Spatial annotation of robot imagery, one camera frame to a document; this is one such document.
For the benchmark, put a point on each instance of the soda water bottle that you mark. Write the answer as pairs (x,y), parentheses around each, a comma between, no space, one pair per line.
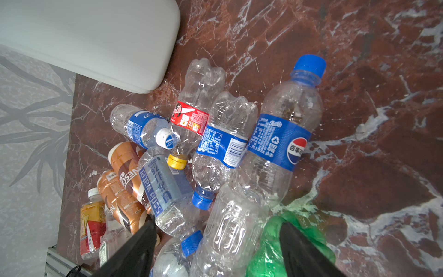
(169,193)

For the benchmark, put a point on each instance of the clear bottle blue label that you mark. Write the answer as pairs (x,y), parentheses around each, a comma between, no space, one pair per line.
(230,124)

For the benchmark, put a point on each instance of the water bottle blue cap lower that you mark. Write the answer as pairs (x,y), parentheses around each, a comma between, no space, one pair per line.
(175,258)

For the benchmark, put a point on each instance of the small water bottle white cap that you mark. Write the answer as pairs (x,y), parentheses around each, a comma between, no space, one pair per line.
(146,129)

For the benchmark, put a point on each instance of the Pepsi bottle blue cap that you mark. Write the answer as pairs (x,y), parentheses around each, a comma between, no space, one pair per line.
(290,113)

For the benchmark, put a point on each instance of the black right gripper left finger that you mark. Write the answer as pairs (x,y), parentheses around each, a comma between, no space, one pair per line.
(135,257)

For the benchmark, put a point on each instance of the green soda bottle yellow cap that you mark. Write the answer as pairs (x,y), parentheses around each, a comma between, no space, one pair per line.
(268,260)

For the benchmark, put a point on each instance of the white plastic trash bin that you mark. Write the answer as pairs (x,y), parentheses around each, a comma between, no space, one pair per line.
(126,44)

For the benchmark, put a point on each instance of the brown Nescafe bottle lower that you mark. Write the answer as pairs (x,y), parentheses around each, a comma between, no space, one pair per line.
(124,207)

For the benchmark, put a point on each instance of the crushed clear bottle white cap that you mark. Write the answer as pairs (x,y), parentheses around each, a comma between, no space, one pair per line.
(231,235)

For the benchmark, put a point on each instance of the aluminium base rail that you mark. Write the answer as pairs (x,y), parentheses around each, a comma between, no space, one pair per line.
(59,266)

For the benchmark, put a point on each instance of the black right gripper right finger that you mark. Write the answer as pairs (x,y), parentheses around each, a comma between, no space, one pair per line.
(301,257)

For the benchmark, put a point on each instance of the brown Nescafe bottle upper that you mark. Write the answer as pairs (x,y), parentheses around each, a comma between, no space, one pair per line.
(124,158)

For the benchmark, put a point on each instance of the clear bottle red label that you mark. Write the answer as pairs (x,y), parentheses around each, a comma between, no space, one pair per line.
(203,83)

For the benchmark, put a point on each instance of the clear square bottle white cap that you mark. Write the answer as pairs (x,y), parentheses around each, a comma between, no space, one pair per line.
(113,239)

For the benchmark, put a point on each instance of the yellow red label tea bottle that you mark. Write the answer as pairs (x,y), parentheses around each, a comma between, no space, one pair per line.
(92,225)

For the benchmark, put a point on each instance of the brown nescafe bottle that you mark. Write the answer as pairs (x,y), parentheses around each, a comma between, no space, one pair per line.
(124,207)
(124,158)

